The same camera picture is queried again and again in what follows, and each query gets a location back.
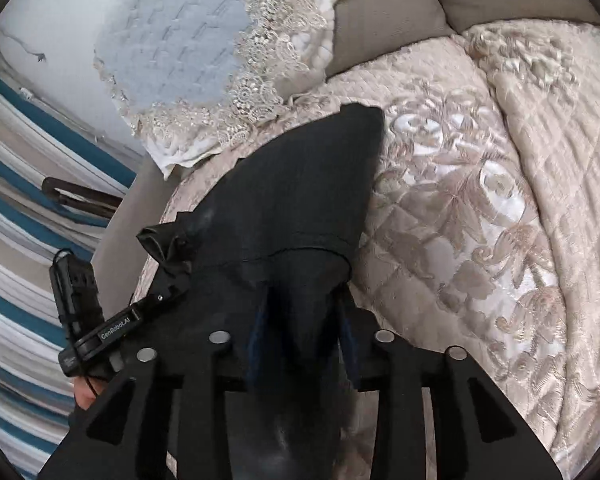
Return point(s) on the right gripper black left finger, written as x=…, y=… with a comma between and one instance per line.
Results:
x=186, y=405

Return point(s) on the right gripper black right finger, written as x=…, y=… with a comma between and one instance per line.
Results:
x=440, y=401

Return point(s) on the black jacket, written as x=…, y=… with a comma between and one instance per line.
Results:
x=287, y=219

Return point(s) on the person's left hand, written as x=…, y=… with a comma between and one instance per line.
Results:
x=86, y=390

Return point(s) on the beige floral quilted bedspread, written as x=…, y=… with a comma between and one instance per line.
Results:
x=484, y=223

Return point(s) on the blue striped rug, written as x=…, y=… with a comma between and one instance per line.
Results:
x=35, y=397

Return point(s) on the grey upholstered headboard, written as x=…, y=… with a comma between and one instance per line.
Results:
x=364, y=29

